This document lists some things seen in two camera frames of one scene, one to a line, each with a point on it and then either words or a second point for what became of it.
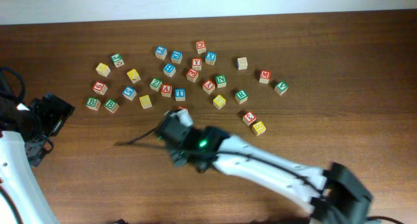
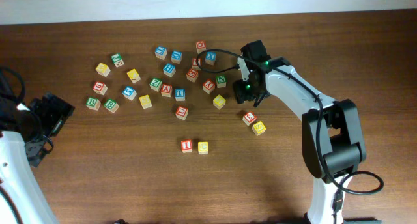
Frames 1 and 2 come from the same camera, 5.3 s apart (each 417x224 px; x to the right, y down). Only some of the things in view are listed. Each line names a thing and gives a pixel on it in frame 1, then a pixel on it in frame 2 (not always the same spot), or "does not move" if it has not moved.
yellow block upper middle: [133, 75] does not move
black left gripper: [60, 110] does not move
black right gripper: [176, 162] → [241, 94]
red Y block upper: [197, 64] does not move
